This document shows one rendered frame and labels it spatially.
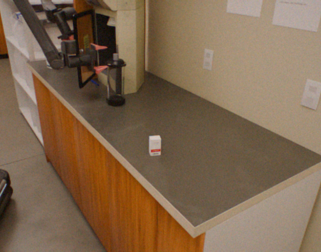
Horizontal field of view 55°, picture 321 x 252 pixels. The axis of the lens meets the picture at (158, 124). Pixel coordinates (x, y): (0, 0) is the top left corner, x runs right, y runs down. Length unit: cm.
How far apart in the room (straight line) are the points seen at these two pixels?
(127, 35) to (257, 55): 69
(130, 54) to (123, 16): 21
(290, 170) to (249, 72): 56
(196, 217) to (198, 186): 15
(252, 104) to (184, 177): 65
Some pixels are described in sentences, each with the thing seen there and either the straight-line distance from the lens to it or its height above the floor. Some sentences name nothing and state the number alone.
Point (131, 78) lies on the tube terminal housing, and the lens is 182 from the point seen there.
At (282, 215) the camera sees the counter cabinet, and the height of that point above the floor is 76.
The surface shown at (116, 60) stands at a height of 118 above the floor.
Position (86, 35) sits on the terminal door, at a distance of 188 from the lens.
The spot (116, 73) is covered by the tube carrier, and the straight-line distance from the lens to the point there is 161.
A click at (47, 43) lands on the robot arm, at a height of 129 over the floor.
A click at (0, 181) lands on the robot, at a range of 247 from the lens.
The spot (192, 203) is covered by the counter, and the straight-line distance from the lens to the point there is 101.
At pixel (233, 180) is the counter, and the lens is 114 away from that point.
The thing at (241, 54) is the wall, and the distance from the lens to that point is 162.
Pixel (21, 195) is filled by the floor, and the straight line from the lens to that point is 269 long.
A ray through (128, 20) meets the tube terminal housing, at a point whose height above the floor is 136.
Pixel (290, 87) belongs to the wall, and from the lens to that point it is 146.
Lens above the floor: 160
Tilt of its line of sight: 27 degrees down
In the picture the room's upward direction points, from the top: 2 degrees clockwise
